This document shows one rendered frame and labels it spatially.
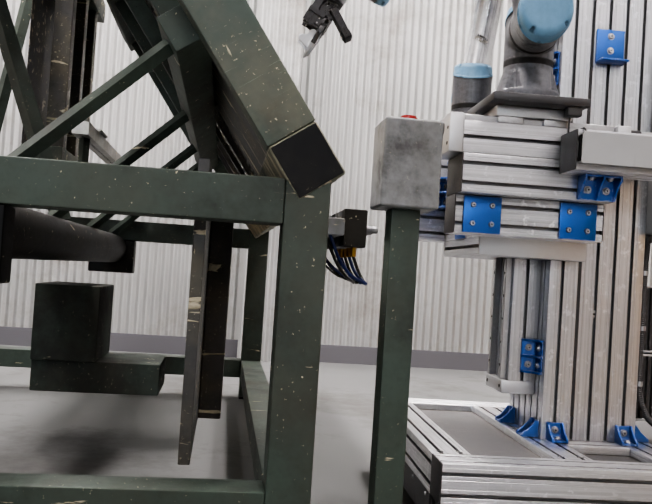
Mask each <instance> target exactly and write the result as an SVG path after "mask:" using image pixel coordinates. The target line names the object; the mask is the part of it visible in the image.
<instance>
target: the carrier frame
mask: <svg viewBox="0 0 652 504"><path fill-rule="evenodd" d="M330 194H331V183H327V184H325V185H324V186H322V187H320V188H319V189H317V190H315V191H313V192H312V193H310V194H308V195H306V196H305V197H303V198H301V199H299V198H298V197H297V195H296V193H295V192H294V190H293V188H292V187H291V185H290V183H289V181H287V180H285V178H277V177H265V176H252V175H240V174H227V173H215V172H212V166H211V159H205V158H199V160H198V171H190V170H178V169H165V168H153V167H140V166H128V165H116V164H103V163H91V162H78V161H66V160H53V159H41V158H29V157H16V156H4V155H0V284H2V283H9V282H10V276H11V263H12V259H31V260H60V261H88V271H100V272H116V273H134V271H135V258H136V244H137V242H136V241H138V242H153V243H168V244H182V245H193V246H192V260H191V275H190V289H189V303H188V318H187V332H186V347H185V355H167V354H147V353H127V352H109V347H110V334H111V320H112V306H113V292H114V285H112V284H95V283H79V282H62V281H53V282H42V283H36V284H35V297H34V311H33V324H32V337H31V348H26V347H6V346H0V366H3V367H25V368H31V371H30V384H29V390H32V391H55V392H79V393H102V394H125V395H149V396H158V394H159V392H160V390H161V388H162V386H163V384H164V379H165V374H175V375H183V390H182V404H181V418H180V433H179V447H178V461H177V464H178V465H189V464H190V459H191V453H192V448H193V442H194V436H195V430H196V425H197V419H198V418H208V419H220V417H221V402H222V388H223V377H239V392H238V393H239V394H238V398H239V399H243V401H244V408H245V414H246V421H247V428H248V435H249V442H250V449H251V456H252V463H253V470H254V477H255V480H236V479H202V478H168V477H134V476H100V475H65V474H31V473H0V504H310V502H311V487H312V471H313V456H314V441H315V425H316V410H317V394H318V379H319V363H320V348H321V333H322V317H323V302H324V286H325V271H326V256H327V240H328V225H329V209H330ZM28 208H34V209H48V210H62V211H76V212H90V213H104V214H118V215H131V216H145V217H159V218H173V219H187V220H194V225H182V224H168V223H154V222H140V221H134V222H132V223H131V224H130V225H128V226H127V227H126V228H125V229H123V230H122V231H121V232H119V233H118V234H117V235H116V234H113V233H110V232H108V231H109V230H110V229H111V228H113V227H114V226H115V225H116V224H118V223H119V222H120V221H122V220H112V219H109V220H108V221H106V222H105V223H104V224H102V225H101V226H100V227H99V228H97V229H95V228H93V227H89V226H87V224H88V223H89V222H91V221H92V220H93V219H94V218H84V217H71V218H70V219H68V220H65V219H62V218H58V217H55V216H52V215H48V214H45V213H42V212H38V211H35V210H31V209H28ZM234 223H242V224H256V225H270V226H279V225H280V231H279V246H278V261H277V276H276V291H275V306H274V321H273V336H272V352H271V367H270V382H269V383H268V380H267V378H266V375H265V373H264V370H263V367H262V365H261V347H262V332H263V317H264V302H265V287H266V272H267V257H268V242H269V231H268V232H266V233H265V234H263V235H261V236H260V237H258V238H255V237H254V236H253V234H252V232H251V231H250V229H238V228H233V226H234ZM232 248H241V249H248V259H247V274H246V288H245V303H244V318H243V333H242V348H241V358H228V357H225V344H226V329H227V314H228V300H229V285H230V270H231V256H232Z"/></svg>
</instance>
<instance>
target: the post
mask: <svg viewBox="0 0 652 504"><path fill-rule="evenodd" d="M419 224H420V211H419V210H410V209H397V208H393V209H390V210H387V211H386V221H385V237H384V253H383V269H382V285H381V300H380V316H379V332H378V348H377V364H376V380H375V396H374V412H373V428H372V444H371V460H370V475H369V491H368V504H402V500H403V484H404V467H405V451H406V435H407V419H408V402H409V386H410V370H411V354H412V338H413V321H414V305H415V289H416V273H417V256H418V240H419Z"/></svg>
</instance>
